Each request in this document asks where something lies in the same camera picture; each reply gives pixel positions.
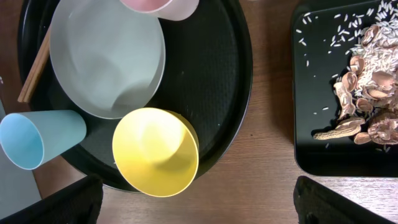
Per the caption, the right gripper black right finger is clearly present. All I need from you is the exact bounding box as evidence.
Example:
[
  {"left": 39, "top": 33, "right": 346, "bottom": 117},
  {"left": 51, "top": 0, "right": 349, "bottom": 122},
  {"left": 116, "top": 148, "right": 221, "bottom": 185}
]
[{"left": 294, "top": 176, "right": 393, "bottom": 224}]

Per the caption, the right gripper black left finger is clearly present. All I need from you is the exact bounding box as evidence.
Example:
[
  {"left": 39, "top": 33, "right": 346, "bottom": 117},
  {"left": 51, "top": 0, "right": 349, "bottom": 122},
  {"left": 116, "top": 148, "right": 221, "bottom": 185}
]
[{"left": 1, "top": 175, "right": 103, "bottom": 224}]

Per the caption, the light blue plastic cup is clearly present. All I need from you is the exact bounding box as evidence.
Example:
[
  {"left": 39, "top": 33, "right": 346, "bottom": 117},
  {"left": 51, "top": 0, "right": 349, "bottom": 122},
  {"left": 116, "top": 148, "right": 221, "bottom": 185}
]
[{"left": 1, "top": 110, "right": 86, "bottom": 170}]

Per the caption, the yellow plastic bowl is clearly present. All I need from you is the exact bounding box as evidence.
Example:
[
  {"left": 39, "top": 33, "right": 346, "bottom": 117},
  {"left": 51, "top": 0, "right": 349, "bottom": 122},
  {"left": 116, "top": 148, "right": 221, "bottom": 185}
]
[{"left": 112, "top": 108, "right": 199, "bottom": 198}]

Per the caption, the peanut shells and rice waste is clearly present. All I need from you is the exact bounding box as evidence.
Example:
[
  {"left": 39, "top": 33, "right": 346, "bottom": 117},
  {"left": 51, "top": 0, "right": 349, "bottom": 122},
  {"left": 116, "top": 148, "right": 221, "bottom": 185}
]
[{"left": 313, "top": 6, "right": 397, "bottom": 147}]

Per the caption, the pink plastic cup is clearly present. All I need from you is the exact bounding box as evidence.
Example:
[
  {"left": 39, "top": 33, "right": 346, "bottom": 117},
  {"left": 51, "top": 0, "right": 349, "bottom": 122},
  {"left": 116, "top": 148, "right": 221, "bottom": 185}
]
[{"left": 121, "top": 0, "right": 200, "bottom": 21}]

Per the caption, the grey plastic dishwasher rack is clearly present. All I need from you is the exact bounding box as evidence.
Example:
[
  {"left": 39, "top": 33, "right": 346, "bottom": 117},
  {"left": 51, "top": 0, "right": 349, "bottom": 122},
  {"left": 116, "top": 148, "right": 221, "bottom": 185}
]
[{"left": 0, "top": 148, "right": 42, "bottom": 218}]

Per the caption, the wooden chopstick lower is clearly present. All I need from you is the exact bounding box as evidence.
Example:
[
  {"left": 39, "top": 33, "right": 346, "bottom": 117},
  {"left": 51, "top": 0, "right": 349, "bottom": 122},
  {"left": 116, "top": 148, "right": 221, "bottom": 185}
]
[{"left": 22, "top": 40, "right": 52, "bottom": 104}]

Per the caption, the wooden chopstick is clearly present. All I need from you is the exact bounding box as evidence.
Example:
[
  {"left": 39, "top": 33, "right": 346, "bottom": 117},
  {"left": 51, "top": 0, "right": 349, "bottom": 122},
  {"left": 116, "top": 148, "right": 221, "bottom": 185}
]
[
  {"left": 17, "top": 27, "right": 50, "bottom": 103},
  {"left": 22, "top": 40, "right": 52, "bottom": 104}
]

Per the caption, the grey round plate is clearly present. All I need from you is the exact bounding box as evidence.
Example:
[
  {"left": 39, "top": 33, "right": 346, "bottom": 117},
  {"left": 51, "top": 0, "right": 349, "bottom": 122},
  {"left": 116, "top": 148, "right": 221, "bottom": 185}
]
[{"left": 50, "top": 0, "right": 165, "bottom": 119}]

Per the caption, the wooden chopstick upper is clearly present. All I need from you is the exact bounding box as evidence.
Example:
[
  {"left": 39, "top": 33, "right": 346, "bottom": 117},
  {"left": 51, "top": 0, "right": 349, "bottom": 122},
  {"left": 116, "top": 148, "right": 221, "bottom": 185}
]
[{"left": 17, "top": 27, "right": 50, "bottom": 103}]

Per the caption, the black rectangular tray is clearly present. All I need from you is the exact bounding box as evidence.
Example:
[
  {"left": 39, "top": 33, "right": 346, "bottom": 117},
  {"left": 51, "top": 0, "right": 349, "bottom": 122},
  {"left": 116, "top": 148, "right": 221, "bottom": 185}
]
[{"left": 290, "top": 1, "right": 397, "bottom": 177}]

